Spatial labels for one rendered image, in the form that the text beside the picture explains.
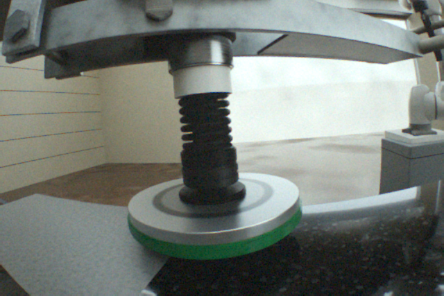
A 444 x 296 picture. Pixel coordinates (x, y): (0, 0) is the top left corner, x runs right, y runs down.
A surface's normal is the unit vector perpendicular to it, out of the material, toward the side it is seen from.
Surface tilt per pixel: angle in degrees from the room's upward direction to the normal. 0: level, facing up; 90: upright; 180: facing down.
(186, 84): 90
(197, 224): 0
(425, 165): 90
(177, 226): 0
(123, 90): 90
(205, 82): 90
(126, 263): 0
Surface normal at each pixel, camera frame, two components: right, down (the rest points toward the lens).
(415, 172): -0.25, 0.07
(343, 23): 0.25, 0.03
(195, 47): -0.04, 0.06
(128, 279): -0.09, -0.99
